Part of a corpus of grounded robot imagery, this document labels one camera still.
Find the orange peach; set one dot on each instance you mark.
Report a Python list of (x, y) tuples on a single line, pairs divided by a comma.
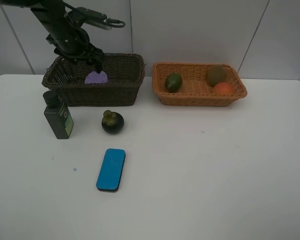
[(223, 88)]

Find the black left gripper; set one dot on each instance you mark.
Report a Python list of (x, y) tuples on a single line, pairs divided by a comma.
[(76, 47)]

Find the dark brown wicker basket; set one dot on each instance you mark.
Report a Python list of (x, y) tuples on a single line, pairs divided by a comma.
[(125, 74)]

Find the dark green square bottle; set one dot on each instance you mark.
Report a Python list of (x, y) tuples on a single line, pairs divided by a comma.
[(58, 115)]

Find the brown kiwi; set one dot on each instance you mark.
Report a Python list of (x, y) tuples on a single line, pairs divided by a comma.
[(215, 75)]

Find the blue whiteboard eraser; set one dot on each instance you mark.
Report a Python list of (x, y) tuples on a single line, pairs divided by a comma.
[(110, 173)]

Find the purple-lidded round jar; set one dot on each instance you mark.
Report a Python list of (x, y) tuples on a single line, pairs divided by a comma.
[(96, 78)]

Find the orange wicker basket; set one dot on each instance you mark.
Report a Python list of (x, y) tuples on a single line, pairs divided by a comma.
[(195, 91)]

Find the dark purple mangosteen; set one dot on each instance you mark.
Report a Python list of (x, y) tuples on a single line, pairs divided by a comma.
[(112, 122)]

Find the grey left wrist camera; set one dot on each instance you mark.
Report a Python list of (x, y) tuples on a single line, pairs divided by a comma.
[(81, 16)]

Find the green lime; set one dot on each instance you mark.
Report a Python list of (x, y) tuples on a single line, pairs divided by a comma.
[(173, 82)]

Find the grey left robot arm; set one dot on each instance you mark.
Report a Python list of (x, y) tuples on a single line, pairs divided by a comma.
[(63, 23)]

